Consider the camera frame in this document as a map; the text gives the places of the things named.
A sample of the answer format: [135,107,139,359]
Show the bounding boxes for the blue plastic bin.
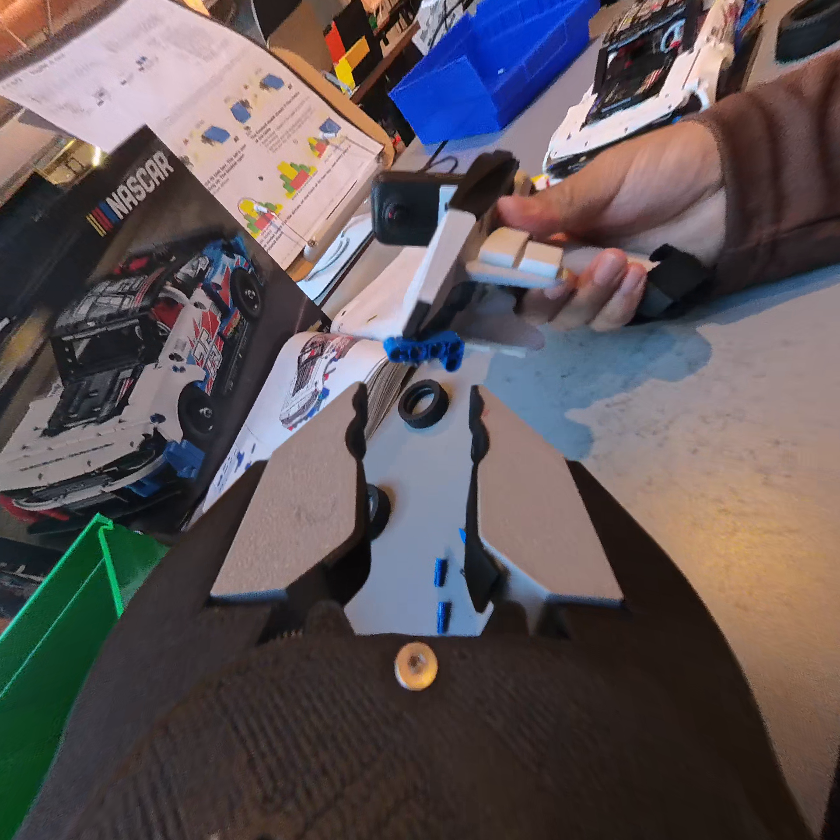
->
[388,0,601,147]

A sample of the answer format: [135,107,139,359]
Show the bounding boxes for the open instruction booklet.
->
[200,256,493,519]

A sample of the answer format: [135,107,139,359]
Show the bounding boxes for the yellow box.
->
[335,36,370,89]

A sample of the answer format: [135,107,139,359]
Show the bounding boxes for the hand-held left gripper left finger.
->
[210,384,371,608]

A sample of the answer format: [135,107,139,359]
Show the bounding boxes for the green box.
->
[0,514,170,824]

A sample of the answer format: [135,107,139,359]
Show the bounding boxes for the black rubber tyre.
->
[398,379,451,431]
[364,484,392,540]
[776,0,840,64]

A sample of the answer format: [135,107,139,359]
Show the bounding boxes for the blue L-shaped beam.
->
[384,331,466,371]

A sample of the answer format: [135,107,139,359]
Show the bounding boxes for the black toy car box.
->
[0,125,332,546]

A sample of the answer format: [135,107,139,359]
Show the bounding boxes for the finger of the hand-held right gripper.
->
[453,285,547,358]
[402,210,567,339]

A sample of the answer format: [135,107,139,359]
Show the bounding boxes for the grey desk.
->
[315,0,840,834]

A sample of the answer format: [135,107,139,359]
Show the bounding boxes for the black USB cable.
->
[420,141,462,175]

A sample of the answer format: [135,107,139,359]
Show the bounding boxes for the toy brick race car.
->
[543,0,765,179]

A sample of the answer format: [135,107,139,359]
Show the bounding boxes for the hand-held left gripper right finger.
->
[465,386,624,614]

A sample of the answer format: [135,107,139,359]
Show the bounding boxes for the white flat pad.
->
[295,213,375,306]

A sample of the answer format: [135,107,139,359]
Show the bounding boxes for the printed instruction sheet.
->
[0,0,385,270]

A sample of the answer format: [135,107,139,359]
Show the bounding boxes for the person's right hand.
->
[495,121,726,332]

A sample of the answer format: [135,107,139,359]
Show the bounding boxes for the instruction sheet on stand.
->
[269,46,398,283]

